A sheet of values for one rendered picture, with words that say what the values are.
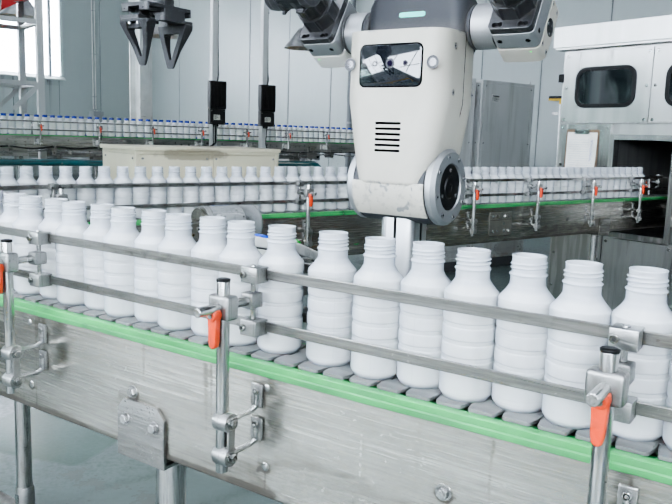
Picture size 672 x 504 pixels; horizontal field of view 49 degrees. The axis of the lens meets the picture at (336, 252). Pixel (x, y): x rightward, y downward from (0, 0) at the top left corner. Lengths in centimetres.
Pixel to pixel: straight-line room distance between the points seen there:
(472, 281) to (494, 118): 689
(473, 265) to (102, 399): 64
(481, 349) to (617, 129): 399
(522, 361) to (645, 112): 390
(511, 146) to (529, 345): 713
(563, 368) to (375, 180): 85
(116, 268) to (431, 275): 52
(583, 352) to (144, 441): 65
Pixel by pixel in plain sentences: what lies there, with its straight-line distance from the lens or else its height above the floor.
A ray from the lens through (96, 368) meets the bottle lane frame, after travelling 119.
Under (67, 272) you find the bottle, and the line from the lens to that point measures 125.
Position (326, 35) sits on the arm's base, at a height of 150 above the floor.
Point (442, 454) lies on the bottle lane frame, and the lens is 84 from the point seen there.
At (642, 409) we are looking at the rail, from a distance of 76.
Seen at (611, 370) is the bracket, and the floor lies 109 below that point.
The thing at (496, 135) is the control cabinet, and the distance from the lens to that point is 771.
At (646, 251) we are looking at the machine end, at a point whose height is 69.
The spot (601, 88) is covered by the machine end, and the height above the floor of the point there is 162.
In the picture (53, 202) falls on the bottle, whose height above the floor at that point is 116.
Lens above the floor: 128
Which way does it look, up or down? 9 degrees down
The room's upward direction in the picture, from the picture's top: 2 degrees clockwise
